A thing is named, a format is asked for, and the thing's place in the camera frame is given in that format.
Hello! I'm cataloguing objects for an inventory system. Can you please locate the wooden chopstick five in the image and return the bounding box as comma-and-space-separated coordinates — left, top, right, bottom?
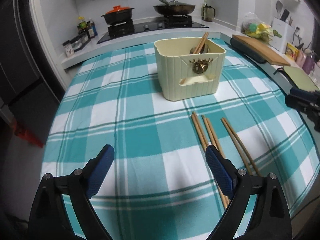
221, 118, 252, 175

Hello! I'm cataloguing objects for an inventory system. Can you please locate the wooden chopstick four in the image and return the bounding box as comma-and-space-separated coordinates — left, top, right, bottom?
206, 118, 226, 158

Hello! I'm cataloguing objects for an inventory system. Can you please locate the wooden chopstick two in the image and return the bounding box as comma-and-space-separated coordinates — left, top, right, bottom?
192, 112, 231, 205

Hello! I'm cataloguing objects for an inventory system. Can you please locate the wooden chopstick six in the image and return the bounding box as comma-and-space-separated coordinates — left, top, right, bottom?
224, 118, 262, 177

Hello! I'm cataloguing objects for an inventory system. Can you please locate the wooden chopstick one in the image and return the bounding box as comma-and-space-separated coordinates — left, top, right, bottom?
190, 112, 230, 209

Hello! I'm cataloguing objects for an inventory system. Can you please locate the wooden chopstick three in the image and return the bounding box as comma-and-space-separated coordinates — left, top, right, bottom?
202, 115, 217, 148

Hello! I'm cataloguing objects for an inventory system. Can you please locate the large steel ladle spoon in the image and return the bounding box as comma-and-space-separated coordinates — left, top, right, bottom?
189, 44, 209, 54

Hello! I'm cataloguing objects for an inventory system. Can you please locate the wooden chopstick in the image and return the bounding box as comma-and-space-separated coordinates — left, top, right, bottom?
193, 32, 209, 54

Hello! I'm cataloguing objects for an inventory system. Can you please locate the purple glass jar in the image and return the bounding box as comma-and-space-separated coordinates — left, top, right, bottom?
302, 50, 315, 75

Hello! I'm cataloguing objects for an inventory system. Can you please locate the yellow snack packet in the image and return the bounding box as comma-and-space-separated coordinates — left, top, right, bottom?
285, 42, 299, 61

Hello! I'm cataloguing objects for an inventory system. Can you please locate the teal white checkered tablecloth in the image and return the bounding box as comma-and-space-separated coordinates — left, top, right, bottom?
42, 39, 319, 239

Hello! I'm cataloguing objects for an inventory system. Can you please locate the wooden cutting board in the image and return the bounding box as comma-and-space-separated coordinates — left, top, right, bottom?
230, 35, 291, 66

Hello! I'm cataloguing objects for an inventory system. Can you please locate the white knife utensil holder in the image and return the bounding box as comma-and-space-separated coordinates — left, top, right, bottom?
271, 0, 297, 54

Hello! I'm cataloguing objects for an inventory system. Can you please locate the black refrigerator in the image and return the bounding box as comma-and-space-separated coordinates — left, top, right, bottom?
1, 0, 65, 144

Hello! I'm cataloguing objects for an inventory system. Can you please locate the plastic bag with colourful items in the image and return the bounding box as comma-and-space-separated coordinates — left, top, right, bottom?
241, 12, 282, 44

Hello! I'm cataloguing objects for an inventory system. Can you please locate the cream plastic utensil container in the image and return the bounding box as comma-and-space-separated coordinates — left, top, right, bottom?
153, 37, 226, 101

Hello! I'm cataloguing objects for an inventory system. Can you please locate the white spice shaker jar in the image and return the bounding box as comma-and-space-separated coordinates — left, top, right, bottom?
62, 40, 74, 57

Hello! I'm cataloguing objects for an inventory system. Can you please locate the spice jar rack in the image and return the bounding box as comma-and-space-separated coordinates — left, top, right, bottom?
70, 33, 91, 52

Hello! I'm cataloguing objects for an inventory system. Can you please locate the dark soy sauce bottle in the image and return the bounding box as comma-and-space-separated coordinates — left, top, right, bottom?
87, 21, 95, 38

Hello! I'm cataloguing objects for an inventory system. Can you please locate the green cap sauce bottle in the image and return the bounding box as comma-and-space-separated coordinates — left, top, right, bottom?
77, 16, 87, 35

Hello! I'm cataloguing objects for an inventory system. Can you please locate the blue label sauce bottle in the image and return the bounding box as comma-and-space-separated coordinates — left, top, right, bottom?
89, 18, 98, 36

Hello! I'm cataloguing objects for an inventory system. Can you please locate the black clay pot orange lid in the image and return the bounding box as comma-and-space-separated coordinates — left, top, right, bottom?
101, 5, 134, 25

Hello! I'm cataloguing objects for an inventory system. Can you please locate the black glass gas stove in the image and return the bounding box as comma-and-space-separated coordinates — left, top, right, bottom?
97, 15, 208, 44

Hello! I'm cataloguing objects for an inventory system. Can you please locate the black wok with glass lid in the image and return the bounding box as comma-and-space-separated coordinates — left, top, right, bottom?
153, 0, 196, 16

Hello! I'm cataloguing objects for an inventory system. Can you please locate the glass teapot with dark handle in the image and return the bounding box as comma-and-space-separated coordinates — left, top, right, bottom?
201, 1, 216, 22

